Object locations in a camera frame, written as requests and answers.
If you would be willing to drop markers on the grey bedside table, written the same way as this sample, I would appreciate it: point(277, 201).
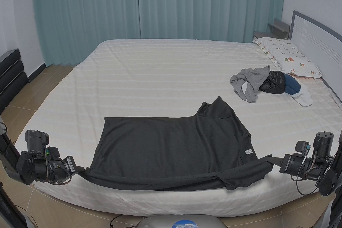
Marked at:
point(279, 25)

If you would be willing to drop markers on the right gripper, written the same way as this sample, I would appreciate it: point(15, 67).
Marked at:
point(291, 165)

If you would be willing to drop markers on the white printed pillow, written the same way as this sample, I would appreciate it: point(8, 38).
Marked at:
point(286, 54)

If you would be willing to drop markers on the black chest of drawers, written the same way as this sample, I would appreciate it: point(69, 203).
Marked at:
point(10, 74)

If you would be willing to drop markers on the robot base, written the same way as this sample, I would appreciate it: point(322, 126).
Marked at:
point(160, 223)

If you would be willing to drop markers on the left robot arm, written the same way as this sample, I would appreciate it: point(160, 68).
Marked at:
point(29, 165)

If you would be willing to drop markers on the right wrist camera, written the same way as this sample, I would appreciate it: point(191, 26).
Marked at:
point(302, 147)

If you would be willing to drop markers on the dark blue garment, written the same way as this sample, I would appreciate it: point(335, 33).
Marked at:
point(291, 84)

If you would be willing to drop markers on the grey garment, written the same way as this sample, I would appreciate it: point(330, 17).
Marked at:
point(252, 78)

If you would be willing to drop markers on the bed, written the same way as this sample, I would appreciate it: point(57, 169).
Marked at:
point(160, 74)

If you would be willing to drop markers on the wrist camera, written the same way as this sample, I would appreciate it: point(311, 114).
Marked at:
point(53, 153)
point(302, 147)

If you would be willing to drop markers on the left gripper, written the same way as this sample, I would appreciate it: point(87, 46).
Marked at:
point(65, 166)

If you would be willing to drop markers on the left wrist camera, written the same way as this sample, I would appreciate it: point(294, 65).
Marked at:
point(53, 153)

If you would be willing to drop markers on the black shiny garment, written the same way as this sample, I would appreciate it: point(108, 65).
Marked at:
point(274, 82)

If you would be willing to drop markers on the white garment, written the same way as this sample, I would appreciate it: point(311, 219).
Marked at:
point(304, 98)

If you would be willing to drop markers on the black T-shirt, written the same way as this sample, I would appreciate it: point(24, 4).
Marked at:
point(165, 146)

